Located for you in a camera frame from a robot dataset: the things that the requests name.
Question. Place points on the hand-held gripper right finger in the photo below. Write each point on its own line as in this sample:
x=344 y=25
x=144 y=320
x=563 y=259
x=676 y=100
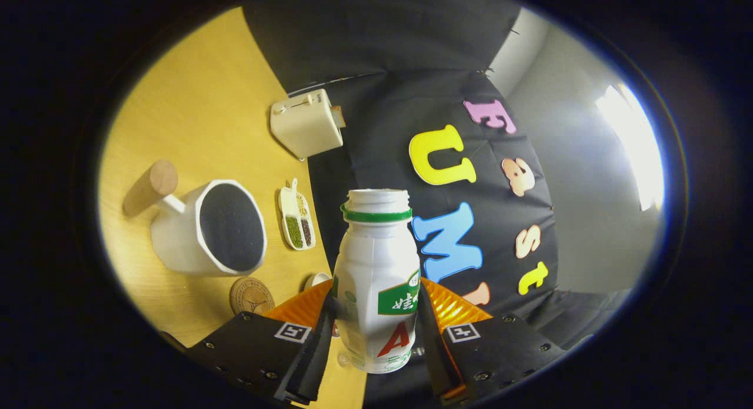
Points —
x=432 y=356

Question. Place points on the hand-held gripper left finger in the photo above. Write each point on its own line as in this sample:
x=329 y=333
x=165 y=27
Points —
x=315 y=362

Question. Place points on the round cork coaster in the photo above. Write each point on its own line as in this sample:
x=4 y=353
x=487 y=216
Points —
x=250 y=294

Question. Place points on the white juice bottle green label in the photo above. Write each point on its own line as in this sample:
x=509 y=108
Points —
x=376 y=262

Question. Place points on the white round plate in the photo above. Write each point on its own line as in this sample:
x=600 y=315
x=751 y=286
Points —
x=317 y=278

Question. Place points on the white divided bean dish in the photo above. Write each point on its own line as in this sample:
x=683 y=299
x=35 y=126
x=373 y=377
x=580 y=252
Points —
x=294 y=229

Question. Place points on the cream toaster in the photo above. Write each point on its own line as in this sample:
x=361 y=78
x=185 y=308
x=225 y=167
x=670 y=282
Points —
x=306 y=126

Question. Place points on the toast slice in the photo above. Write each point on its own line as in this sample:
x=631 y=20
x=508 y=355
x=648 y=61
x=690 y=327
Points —
x=338 y=117

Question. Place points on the wooden table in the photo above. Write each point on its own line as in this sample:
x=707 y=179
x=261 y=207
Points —
x=194 y=103

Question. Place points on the ceiling light panel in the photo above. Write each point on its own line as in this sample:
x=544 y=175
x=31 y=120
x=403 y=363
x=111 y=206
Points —
x=638 y=144

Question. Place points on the black backdrop cloth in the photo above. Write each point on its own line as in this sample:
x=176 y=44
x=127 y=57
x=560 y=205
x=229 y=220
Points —
x=382 y=44

